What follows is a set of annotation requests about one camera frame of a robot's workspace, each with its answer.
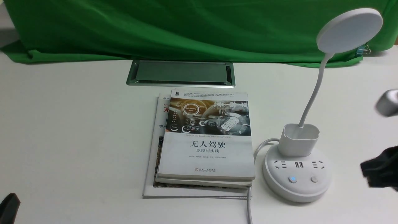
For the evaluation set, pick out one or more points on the blue binder clip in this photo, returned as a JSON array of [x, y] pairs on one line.
[[363, 50]]

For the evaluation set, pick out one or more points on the self-driving book, top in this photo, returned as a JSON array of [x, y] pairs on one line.
[[207, 137]]

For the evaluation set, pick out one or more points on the white desk lamp with sockets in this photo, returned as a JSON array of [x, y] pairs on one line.
[[293, 168]]

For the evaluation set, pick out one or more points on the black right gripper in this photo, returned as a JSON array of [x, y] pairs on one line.
[[382, 171]]

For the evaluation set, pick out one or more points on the green backdrop cloth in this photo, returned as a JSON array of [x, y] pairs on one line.
[[243, 31]]

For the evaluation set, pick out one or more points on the middle book in stack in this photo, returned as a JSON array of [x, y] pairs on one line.
[[206, 183]]

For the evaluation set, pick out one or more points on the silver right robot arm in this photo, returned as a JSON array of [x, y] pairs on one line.
[[387, 105]]

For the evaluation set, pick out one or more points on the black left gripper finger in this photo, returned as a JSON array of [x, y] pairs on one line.
[[9, 209]]

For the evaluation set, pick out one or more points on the large thin bottom book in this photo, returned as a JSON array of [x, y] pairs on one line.
[[153, 189]]

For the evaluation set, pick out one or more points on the silver desk cable hatch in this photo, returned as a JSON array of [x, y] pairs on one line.
[[181, 74]]

